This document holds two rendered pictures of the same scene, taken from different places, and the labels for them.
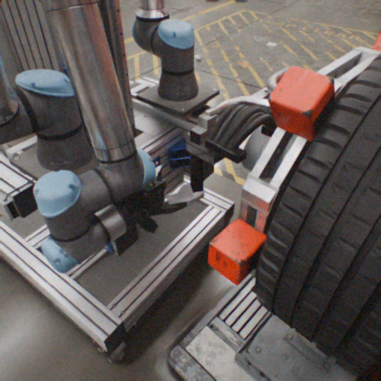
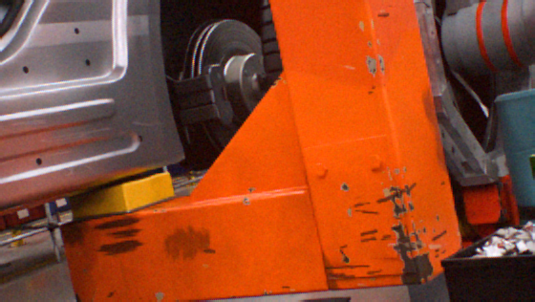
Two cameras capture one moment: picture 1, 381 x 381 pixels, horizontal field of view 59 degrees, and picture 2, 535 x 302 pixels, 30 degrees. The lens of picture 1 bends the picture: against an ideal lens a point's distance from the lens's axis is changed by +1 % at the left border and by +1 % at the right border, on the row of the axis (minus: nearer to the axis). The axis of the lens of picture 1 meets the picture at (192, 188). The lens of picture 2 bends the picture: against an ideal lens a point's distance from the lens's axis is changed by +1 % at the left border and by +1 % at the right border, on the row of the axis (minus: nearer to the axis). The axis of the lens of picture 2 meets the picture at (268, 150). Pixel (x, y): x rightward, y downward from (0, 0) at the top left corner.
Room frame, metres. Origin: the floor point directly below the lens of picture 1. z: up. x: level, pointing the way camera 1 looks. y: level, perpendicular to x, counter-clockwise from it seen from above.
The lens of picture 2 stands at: (2.52, -1.10, 0.83)
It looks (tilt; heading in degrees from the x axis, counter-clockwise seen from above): 3 degrees down; 169
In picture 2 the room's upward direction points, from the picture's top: 12 degrees counter-clockwise
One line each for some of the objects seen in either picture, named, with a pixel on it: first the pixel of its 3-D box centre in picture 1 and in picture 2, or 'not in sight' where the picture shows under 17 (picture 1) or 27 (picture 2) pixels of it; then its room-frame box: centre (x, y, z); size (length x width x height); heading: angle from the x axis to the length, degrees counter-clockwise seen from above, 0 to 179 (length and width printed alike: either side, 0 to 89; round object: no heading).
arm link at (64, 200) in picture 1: (72, 201); not in sight; (0.43, 0.22, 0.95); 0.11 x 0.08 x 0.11; 131
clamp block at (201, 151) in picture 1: (206, 144); not in sight; (0.65, -0.03, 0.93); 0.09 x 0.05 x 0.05; 46
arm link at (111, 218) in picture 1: (108, 221); not in sight; (0.48, 0.18, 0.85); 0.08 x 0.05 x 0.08; 47
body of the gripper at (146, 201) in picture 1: (138, 199); not in sight; (0.53, 0.12, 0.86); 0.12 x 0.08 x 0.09; 137
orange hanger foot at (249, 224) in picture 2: not in sight; (200, 190); (0.82, -0.91, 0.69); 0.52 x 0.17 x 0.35; 46
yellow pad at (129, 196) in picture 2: not in sight; (121, 196); (0.70, -1.03, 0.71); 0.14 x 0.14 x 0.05; 46
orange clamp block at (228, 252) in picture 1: (237, 250); not in sight; (0.40, -0.09, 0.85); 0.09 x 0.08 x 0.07; 136
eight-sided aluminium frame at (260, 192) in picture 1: (314, 174); (470, 41); (0.63, -0.30, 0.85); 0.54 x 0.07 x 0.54; 136
